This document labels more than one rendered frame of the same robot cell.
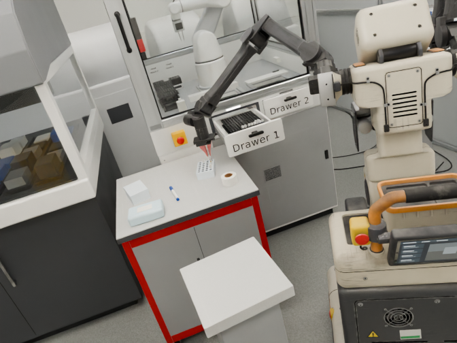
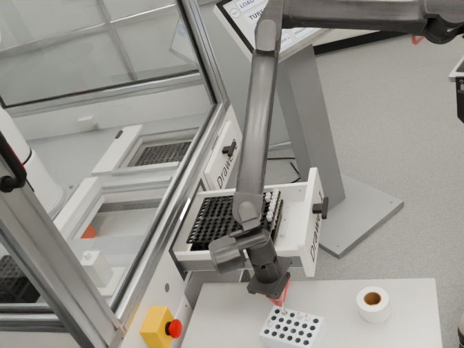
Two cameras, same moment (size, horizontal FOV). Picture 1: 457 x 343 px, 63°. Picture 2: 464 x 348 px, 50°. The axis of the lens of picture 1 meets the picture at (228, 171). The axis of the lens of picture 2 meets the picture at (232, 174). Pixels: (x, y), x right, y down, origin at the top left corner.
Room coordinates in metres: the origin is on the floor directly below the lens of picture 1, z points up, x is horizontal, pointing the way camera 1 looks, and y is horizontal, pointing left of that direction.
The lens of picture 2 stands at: (1.26, 0.71, 1.69)
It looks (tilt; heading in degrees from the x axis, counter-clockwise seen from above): 33 degrees down; 304
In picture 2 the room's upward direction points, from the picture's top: 20 degrees counter-clockwise
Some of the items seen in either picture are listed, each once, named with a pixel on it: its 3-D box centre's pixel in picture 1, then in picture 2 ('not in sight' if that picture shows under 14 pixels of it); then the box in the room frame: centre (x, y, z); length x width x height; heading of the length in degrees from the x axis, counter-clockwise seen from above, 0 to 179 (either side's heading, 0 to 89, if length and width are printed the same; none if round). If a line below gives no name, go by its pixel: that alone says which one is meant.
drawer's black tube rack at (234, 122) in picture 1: (243, 126); (237, 224); (1.86, -0.13, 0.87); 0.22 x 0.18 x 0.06; 9
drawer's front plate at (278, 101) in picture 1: (288, 102); (223, 158); (2.02, -0.43, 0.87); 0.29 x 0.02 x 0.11; 99
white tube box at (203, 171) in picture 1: (206, 169); (293, 331); (1.65, 0.10, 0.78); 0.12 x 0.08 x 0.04; 173
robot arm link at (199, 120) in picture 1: (198, 122); (256, 248); (1.68, 0.08, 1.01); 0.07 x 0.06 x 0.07; 33
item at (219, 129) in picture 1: (242, 126); (235, 226); (1.86, -0.13, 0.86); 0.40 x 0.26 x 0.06; 9
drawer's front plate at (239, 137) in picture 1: (254, 137); (311, 218); (1.66, -0.16, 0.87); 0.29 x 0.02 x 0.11; 99
